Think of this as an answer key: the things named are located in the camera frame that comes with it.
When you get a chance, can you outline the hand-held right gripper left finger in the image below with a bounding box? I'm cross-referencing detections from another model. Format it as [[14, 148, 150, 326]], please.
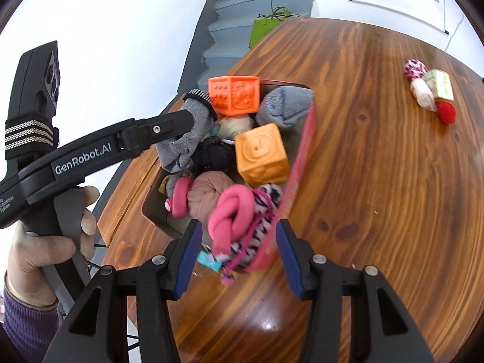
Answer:
[[43, 219, 203, 363]]

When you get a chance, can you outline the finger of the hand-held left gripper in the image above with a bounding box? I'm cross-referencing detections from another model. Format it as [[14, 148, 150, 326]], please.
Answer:
[[117, 109, 197, 152]]

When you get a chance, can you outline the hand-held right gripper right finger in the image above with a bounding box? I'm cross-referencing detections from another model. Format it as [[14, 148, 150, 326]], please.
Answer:
[[275, 219, 435, 363]]

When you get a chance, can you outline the grey sock with striped cuff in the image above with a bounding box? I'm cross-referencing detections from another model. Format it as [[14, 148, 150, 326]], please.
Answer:
[[154, 89, 218, 172]]

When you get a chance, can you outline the black sock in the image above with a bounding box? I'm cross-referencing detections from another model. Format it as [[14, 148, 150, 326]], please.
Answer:
[[193, 136, 239, 175]]

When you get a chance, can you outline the pink foam twist curler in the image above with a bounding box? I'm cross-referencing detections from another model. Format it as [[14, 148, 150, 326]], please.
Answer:
[[166, 178, 194, 219], [207, 185, 255, 256]]

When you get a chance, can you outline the pink knotted rope toy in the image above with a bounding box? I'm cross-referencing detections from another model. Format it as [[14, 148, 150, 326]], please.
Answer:
[[221, 183, 284, 286]]

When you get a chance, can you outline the red-orange soft cube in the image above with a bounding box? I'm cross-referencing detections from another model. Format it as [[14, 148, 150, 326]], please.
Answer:
[[208, 76, 261, 117]]

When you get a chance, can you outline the pink-edged storage container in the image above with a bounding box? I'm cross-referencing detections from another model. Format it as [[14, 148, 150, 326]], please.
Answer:
[[142, 79, 318, 273]]

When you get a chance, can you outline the light orange soft cube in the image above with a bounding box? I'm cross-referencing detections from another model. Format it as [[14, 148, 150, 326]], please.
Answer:
[[234, 123, 291, 189]]

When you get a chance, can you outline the plain grey sock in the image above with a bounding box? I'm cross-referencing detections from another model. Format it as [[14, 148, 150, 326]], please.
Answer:
[[256, 85, 315, 129]]

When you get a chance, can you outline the person's left forearm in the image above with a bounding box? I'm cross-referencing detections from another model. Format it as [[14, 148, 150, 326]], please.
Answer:
[[0, 272, 63, 363]]

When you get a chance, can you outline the person's left hand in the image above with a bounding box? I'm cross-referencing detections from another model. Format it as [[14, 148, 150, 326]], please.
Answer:
[[7, 185, 101, 306]]

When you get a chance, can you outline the blue tag with clip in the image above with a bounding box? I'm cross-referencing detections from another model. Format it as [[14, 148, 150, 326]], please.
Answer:
[[197, 251, 224, 273]]

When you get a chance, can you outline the pink-beige cloth roll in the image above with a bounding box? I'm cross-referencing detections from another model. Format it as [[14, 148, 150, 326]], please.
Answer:
[[187, 171, 235, 220]]

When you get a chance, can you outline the grey staircase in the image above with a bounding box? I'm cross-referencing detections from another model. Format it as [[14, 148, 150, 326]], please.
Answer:
[[178, 0, 316, 95]]

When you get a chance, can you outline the green gift bag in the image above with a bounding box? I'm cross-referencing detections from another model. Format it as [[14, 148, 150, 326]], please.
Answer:
[[247, 15, 292, 50]]

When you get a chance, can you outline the white and pink cloth roll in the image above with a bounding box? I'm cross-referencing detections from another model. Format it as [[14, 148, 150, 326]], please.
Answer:
[[410, 77, 437, 112]]

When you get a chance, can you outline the red knitted ball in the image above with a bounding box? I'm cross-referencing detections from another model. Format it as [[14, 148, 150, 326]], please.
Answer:
[[435, 100, 457, 125]]

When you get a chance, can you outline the pink leopard scrunchie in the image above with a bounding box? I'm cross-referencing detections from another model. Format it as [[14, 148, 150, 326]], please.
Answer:
[[404, 58, 429, 82]]

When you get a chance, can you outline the green soap box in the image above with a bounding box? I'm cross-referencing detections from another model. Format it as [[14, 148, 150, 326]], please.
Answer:
[[423, 69, 454, 101]]

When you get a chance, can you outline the white wall cable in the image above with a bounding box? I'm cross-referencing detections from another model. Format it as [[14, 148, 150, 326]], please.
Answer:
[[444, 11, 467, 51]]

